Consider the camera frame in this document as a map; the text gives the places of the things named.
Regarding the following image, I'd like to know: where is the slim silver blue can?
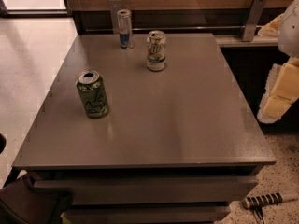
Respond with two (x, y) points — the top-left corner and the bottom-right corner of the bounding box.
(117, 9), (134, 49)

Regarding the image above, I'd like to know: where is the metal wall bracket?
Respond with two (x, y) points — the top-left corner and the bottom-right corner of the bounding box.
(108, 0), (122, 34)
(241, 0), (267, 41)

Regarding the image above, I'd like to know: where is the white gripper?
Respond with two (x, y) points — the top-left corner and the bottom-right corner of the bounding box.
(257, 0), (299, 124)

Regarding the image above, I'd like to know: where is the right metal wall bracket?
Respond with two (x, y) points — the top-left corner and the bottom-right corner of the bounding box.
(241, 0), (267, 41)

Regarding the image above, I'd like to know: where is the dark brown chair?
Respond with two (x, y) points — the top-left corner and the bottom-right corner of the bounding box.
(0, 174), (73, 224)

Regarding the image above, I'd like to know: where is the left metal wall bracket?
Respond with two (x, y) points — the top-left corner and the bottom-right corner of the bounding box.
(108, 0), (122, 34)

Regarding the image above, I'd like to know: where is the grey ledge shelf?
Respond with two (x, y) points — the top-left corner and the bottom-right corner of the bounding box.
(215, 35), (278, 48)

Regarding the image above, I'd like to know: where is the grey drawer cabinet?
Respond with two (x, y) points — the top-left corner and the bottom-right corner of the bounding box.
(13, 34), (276, 224)

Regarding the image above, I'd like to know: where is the white green soda can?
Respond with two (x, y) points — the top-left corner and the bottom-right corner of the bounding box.
(147, 30), (166, 72)

